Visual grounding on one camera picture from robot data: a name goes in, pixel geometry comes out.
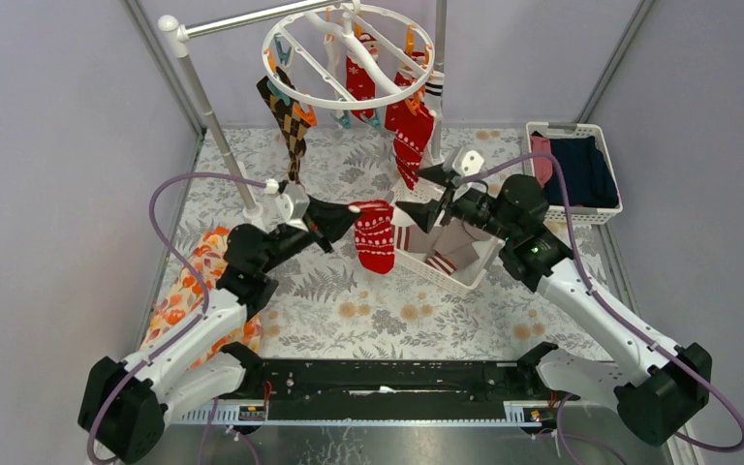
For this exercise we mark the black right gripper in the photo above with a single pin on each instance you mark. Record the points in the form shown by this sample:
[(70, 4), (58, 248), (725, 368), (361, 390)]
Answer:
[(423, 213)]

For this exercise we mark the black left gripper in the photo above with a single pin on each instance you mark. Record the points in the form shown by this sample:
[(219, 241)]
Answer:
[(307, 222)]

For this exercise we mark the red dotted sock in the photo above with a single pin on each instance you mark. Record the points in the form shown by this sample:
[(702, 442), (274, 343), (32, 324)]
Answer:
[(413, 131)]

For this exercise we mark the orange clothes clip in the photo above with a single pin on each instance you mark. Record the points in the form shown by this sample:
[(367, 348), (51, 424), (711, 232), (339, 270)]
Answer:
[(306, 114), (414, 103)]

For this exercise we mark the teal clothes clip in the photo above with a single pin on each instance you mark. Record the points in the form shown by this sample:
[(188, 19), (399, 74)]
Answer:
[(369, 116), (342, 118)]

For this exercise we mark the white sock with black stripes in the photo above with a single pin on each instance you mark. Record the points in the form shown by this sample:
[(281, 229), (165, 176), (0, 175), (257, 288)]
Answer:
[(433, 93)]

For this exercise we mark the white round clip hanger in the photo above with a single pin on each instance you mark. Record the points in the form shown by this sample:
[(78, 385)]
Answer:
[(313, 40)]

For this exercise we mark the brown striped sock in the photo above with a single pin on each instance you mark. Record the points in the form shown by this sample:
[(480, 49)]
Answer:
[(449, 256), (412, 239)]

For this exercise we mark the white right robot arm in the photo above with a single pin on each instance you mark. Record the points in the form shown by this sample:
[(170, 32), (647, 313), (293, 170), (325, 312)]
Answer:
[(654, 384)]

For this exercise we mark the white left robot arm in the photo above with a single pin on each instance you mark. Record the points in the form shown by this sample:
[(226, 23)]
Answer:
[(128, 404)]

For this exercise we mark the white sock basket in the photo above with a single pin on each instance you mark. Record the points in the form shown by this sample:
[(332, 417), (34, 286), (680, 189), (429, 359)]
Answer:
[(460, 281)]

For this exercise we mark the pink folded cloth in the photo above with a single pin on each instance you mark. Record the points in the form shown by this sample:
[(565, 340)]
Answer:
[(543, 167)]

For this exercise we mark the red white hanging sock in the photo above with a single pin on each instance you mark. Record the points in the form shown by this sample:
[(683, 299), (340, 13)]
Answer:
[(359, 84)]

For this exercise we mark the brown argyle sock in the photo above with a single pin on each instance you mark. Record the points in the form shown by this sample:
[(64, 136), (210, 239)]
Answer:
[(293, 126)]

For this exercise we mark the dark navy folded cloth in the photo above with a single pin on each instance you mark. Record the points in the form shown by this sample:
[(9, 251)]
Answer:
[(588, 179)]

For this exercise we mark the white basket with dark clothes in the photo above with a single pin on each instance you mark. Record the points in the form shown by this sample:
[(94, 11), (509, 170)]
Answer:
[(552, 191)]

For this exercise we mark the orange floral cloth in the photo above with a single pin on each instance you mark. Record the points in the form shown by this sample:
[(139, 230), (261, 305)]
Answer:
[(185, 292)]

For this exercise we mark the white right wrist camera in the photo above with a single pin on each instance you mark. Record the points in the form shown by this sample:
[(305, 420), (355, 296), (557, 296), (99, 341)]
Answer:
[(461, 164)]

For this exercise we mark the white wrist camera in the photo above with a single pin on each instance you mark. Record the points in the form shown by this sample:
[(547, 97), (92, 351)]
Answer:
[(461, 164), (291, 201)]

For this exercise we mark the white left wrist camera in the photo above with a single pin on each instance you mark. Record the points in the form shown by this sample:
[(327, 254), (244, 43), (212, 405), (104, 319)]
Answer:
[(291, 201)]

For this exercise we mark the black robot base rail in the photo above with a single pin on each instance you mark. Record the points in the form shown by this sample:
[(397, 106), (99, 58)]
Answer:
[(288, 391)]

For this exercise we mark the silver drying rack frame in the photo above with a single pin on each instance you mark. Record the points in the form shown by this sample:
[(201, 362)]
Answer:
[(211, 122)]

